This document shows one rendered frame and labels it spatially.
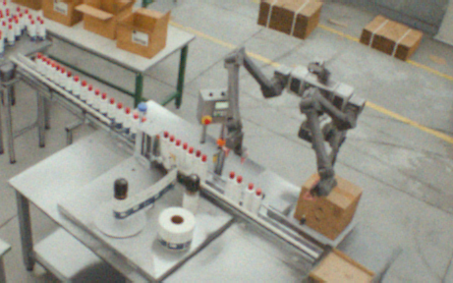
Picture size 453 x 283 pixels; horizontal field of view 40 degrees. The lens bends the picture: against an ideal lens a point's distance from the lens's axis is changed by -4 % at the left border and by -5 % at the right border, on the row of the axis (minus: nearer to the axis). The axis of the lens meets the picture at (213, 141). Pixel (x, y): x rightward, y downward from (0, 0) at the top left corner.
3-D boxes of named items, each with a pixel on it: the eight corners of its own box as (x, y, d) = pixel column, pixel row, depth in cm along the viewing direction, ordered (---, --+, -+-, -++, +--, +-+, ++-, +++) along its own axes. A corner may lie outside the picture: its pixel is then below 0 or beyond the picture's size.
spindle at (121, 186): (108, 217, 365) (109, 180, 347) (119, 209, 371) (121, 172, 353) (120, 225, 361) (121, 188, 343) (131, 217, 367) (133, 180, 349)
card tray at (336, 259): (309, 275, 356) (310, 270, 354) (331, 251, 373) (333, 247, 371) (353, 304, 343) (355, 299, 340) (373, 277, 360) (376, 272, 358)
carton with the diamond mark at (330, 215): (292, 217, 390) (302, 184, 373) (311, 198, 406) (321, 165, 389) (333, 242, 377) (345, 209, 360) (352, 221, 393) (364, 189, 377)
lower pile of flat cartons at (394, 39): (358, 42, 773) (362, 27, 760) (373, 28, 810) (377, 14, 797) (405, 63, 748) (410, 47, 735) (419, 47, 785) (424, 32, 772)
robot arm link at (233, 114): (244, 54, 364) (229, 59, 371) (237, 52, 360) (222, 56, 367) (244, 128, 355) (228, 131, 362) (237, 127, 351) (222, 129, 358)
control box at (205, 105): (196, 116, 386) (198, 89, 374) (222, 114, 391) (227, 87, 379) (199, 126, 378) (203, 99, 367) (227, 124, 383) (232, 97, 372)
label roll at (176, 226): (183, 255, 350) (185, 238, 342) (150, 242, 356) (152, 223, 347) (198, 233, 365) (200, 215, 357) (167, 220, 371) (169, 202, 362)
